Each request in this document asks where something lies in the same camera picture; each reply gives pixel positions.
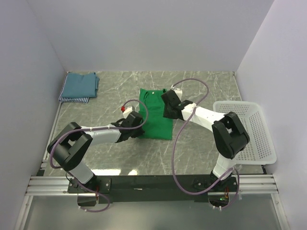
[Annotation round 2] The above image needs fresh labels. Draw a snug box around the green tank top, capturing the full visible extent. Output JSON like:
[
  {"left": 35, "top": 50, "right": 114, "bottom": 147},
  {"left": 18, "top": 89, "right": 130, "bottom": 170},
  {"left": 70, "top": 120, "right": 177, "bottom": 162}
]
[{"left": 139, "top": 88, "right": 173, "bottom": 140}]

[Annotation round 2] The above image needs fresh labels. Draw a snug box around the blue white striped tank top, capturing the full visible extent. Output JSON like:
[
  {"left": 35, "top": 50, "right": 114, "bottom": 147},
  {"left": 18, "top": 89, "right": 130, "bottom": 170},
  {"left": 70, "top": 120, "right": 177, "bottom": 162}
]
[{"left": 58, "top": 74, "right": 89, "bottom": 104}]

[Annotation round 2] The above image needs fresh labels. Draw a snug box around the teal blue tank top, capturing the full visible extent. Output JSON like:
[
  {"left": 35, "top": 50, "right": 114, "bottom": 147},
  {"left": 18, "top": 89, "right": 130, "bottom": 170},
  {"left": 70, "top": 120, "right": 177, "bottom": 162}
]
[{"left": 61, "top": 72, "right": 100, "bottom": 98}]

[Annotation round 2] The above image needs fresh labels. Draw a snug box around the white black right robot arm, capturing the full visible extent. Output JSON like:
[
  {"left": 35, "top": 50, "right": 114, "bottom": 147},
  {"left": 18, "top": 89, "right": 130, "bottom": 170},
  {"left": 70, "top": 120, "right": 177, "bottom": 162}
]
[{"left": 161, "top": 90, "right": 250, "bottom": 195}]

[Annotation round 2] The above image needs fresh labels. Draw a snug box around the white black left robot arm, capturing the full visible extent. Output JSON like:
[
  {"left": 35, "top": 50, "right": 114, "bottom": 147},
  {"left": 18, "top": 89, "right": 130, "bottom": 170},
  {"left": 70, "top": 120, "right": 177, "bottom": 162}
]
[{"left": 47, "top": 111, "right": 144, "bottom": 193}]

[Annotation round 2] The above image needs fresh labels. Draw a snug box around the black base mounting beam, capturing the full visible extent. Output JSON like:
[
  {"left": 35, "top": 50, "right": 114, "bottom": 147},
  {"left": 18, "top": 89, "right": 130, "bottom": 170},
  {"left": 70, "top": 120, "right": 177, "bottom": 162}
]
[{"left": 67, "top": 174, "right": 240, "bottom": 208}]

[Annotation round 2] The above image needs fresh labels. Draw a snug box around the white plastic laundry basket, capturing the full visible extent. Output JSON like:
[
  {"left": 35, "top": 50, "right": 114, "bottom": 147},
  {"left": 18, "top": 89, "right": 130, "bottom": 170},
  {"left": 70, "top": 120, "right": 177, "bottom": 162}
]
[{"left": 213, "top": 101, "right": 277, "bottom": 165}]

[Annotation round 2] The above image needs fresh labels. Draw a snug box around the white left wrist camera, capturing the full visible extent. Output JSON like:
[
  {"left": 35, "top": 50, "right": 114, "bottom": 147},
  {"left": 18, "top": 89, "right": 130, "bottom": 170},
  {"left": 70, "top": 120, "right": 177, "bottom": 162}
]
[{"left": 121, "top": 106, "right": 135, "bottom": 118}]

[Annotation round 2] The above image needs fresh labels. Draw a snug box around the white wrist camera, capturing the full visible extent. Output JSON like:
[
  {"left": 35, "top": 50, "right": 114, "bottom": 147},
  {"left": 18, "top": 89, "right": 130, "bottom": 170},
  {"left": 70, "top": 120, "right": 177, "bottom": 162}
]
[
  {"left": 172, "top": 88, "right": 183, "bottom": 100},
  {"left": 121, "top": 106, "right": 135, "bottom": 118}
]

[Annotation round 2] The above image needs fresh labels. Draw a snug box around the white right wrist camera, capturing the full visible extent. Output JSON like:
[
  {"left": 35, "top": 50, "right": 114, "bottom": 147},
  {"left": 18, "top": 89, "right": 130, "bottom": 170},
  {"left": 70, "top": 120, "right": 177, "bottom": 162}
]
[{"left": 172, "top": 88, "right": 183, "bottom": 100}]

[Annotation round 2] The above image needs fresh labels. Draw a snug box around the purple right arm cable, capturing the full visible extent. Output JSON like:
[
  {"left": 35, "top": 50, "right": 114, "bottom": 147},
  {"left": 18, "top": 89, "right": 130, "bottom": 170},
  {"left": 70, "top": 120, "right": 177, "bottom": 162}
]
[{"left": 172, "top": 79, "right": 241, "bottom": 208}]

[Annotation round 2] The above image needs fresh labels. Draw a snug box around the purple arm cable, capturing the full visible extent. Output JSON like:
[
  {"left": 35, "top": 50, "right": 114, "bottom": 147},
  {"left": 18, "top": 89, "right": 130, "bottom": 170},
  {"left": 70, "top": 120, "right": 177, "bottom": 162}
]
[
  {"left": 49, "top": 99, "right": 149, "bottom": 214},
  {"left": 172, "top": 79, "right": 241, "bottom": 208}
]

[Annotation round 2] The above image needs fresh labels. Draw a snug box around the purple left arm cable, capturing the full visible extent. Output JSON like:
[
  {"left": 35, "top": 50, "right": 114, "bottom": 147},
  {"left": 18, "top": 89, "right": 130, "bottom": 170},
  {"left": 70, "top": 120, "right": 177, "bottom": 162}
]
[{"left": 49, "top": 99, "right": 149, "bottom": 214}]

